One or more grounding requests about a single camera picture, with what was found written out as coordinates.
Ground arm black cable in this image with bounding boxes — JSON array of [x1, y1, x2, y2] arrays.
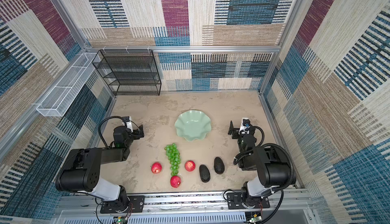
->
[[97, 115, 125, 148], [233, 126, 295, 224]]

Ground light green wavy fruit bowl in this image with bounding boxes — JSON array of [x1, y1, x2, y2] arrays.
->
[[174, 110, 212, 142]]

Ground red fake apple front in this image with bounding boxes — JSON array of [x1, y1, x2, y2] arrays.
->
[[170, 175, 181, 188]]

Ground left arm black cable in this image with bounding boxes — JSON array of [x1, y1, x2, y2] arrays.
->
[[97, 115, 125, 148]]

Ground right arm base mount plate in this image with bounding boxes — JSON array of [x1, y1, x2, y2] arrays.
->
[[222, 189, 270, 209]]

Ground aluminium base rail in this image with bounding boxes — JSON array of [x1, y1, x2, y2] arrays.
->
[[50, 188, 321, 224]]

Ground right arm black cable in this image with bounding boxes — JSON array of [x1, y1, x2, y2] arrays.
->
[[233, 126, 295, 224]]

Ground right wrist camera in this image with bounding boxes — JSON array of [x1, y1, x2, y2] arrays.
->
[[239, 117, 251, 135]]

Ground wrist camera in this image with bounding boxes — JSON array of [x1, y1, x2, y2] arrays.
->
[[122, 116, 133, 132], [239, 117, 251, 135]]

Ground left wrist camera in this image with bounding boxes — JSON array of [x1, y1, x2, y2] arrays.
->
[[122, 116, 133, 132]]

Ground black wire mesh shelf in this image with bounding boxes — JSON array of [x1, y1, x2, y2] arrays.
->
[[92, 49, 161, 96]]

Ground white wire mesh basket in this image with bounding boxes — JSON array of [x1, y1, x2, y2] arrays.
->
[[36, 52, 100, 117]]

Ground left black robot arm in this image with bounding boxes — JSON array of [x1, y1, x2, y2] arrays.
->
[[55, 125, 144, 213]]

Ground dark fake avocado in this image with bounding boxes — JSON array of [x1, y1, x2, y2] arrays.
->
[[199, 165, 211, 183], [214, 157, 225, 175]]

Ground green fake grape bunch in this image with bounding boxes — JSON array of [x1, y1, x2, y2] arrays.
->
[[165, 143, 181, 176]]

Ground red fake apple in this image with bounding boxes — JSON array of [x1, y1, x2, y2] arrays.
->
[[151, 162, 162, 174], [170, 175, 181, 188], [184, 161, 196, 172]]

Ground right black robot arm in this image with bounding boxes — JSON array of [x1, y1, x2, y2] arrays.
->
[[228, 118, 296, 209]]

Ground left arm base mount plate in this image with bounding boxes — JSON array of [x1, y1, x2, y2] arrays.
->
[[100, 196, 145, 214]]

